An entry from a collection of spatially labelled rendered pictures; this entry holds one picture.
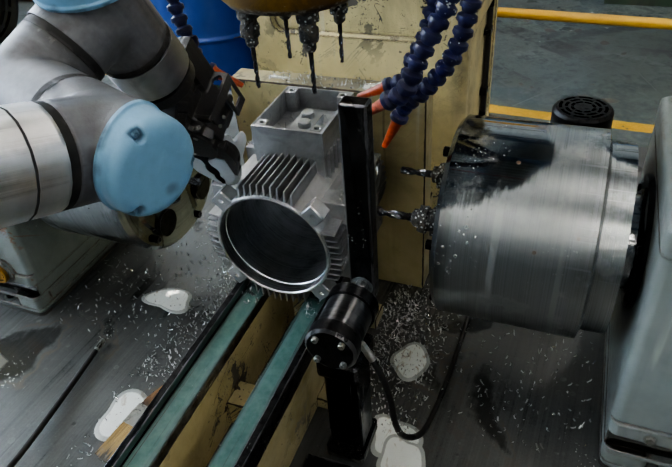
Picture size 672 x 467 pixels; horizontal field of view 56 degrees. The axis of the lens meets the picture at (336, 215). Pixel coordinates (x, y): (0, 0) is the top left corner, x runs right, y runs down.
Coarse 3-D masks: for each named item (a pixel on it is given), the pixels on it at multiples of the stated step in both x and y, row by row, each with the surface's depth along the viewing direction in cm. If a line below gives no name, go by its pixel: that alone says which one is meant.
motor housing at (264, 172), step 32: (256, 160) 89; (288, 160) 81; (256, 192) 76; (288, 192) 76; (320, 192) 80; (224, 224) 83; (256, 224) 91; (288, 224) 95; (320, 224) 77; (224, 256) 86; (256, 256) 88; (288, 256) 91; (320, 256) 89; (256, 288) 87; (288, 288) 85
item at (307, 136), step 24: (288, 96) 88; (312, 96) 89; (336, 96) 87; (264, 120) 82; (288, 120) 87; (312, 120) 84; (336, 120) 82; (264, 144) 82; (288, 144) 80; (312, 144) 79; (336, 144) 82
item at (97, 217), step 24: (192, 192) 100; (48, 216) 92; (72, 216) 89; (96, 216) 87; (120, 216) 85; (144, 216) 89; (168, 216) 93; (192, 216) 101; (120, 240) 91; (144, 240) 90; (168, 240) 96
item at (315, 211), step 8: (224, 192) 79; (232, 192) 79; (216, 200) 79; (224, 200) 79; (312, 200) 76; (224, 208) 80; (304, 208) 76; (312, 208) 75; (320, 208) 75; (328, 208) 76; (304, 216) 76; (312, 216) 76; (320, 216) 75; (312, 224) 76; (232, 272) 87; (240, 280) 87; (328, 280) 83; (320, 288) 82; (328, 288) 82; (320, 296) 83
